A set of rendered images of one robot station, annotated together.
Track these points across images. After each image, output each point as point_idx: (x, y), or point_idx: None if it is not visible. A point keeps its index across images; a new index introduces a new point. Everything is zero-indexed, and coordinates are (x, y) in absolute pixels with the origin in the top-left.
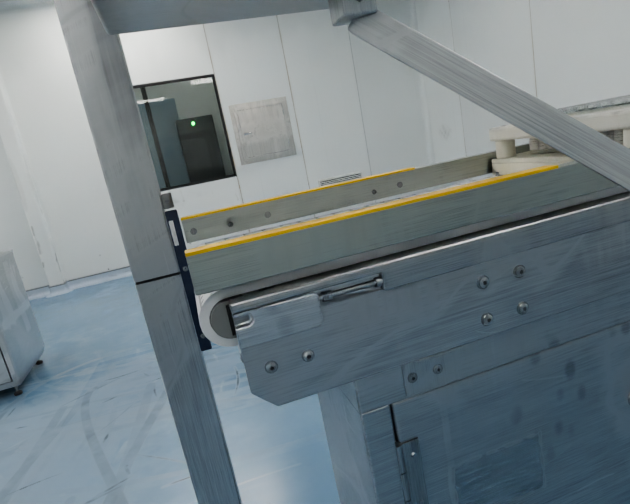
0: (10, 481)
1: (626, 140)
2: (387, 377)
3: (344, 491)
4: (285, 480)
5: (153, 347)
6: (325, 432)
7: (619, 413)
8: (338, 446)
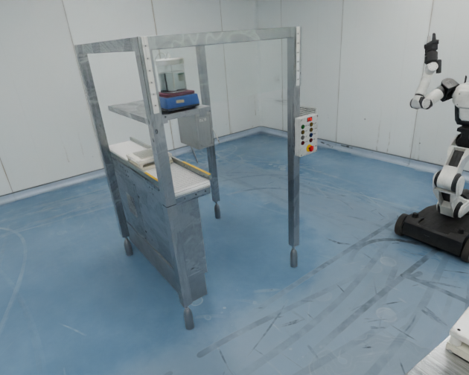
0: None
1: (170, 158)
2: None
3: (182, 235)
4: (76, 370)
5: (178, 219)
6: (38, 364)
7: None
8: (183, 222)
